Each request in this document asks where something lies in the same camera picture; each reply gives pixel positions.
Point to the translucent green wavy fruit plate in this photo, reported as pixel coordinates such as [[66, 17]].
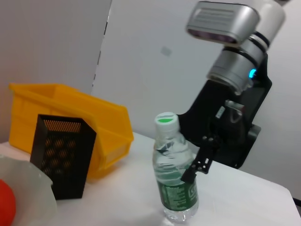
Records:
[[30, 188]]

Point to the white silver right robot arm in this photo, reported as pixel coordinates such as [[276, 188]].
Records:
[[240, 66]]

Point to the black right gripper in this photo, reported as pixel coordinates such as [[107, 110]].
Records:
[[207, 113]]

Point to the yellow plastic storage bin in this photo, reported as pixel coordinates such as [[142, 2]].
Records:
[[70, 103]]

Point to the clear green-label water bottle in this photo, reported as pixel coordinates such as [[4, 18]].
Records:
[[174, 164]]

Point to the black mesh pen holder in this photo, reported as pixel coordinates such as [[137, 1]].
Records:
[[63, 160]]

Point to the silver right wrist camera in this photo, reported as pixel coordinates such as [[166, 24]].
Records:
[[223, 23]]

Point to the red-orange knobby orange fruit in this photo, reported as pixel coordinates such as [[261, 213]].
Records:
[[5, 204]]

